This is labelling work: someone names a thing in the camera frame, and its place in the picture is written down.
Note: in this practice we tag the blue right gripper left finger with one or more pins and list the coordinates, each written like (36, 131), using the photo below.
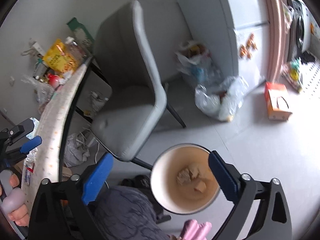
(95, 177)

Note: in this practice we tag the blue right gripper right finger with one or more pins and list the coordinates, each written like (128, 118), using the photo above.
(226, 175)

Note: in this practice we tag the small brown cardboard box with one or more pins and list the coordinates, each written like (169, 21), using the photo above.
(200, 186)

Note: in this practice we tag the white tissue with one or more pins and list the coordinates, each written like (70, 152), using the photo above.
(186, 175)

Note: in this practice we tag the round tan trash bin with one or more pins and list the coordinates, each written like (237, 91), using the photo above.
(182, 199)

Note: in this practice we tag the clear plastic bag with trash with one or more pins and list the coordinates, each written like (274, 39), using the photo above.
(222, 101)

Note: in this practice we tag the person's left hand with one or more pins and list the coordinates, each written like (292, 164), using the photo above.
(14, 207)

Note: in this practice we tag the dotted white tablecloth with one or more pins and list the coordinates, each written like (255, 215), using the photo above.
(50, 129)

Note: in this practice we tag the black shoe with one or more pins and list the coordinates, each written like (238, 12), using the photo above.
(139, 182)

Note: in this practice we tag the clear plastic bag on table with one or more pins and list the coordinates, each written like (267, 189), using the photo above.
(43, 91)

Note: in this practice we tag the pink slipper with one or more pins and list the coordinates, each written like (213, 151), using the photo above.
(192, 230)

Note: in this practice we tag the red apple-shaped jar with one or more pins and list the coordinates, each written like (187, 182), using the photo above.
(53, 80)

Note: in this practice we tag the grey upholstered chair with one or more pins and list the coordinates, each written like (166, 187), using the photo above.
(138, 99)

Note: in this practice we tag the orange cardboard carry box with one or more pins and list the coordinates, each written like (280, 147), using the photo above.
(277, 101)

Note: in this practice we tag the yellow snack bag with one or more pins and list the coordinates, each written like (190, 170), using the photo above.
(59, 59)

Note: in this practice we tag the clear glass jar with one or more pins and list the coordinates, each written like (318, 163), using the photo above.
(75, 49)

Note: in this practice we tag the colourful toy with smiley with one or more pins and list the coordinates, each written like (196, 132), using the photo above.
(291, 71)

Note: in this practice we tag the orange fridge magnets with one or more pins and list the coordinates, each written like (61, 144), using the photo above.
(245, 51)

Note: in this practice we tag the green tall box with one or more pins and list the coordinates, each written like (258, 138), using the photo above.
(81, 34)

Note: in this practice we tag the washing machine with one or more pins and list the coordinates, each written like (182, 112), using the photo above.
(300, 30)

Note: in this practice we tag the grey refrigerator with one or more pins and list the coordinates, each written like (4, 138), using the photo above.
(223, 26)

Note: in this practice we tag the white plastic bag by wall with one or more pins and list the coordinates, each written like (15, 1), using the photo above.
(195, 64)

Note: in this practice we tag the pink door frame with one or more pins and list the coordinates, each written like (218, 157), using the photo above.
(277, 38)

